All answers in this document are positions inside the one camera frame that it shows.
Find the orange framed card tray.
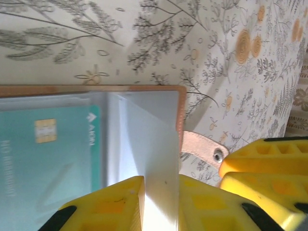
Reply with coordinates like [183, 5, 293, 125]
[0, 84, 230, 231]

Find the floral patterned tablecloth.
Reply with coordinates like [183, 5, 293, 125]
[0, 0, 308, 191]

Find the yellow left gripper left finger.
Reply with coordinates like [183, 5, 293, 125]
[44, 175, 146, 231]

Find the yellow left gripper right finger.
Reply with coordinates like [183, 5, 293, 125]
[178, 174, 284, 231]

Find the teal credit card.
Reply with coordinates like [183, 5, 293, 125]
[0, 103, 101, 231]

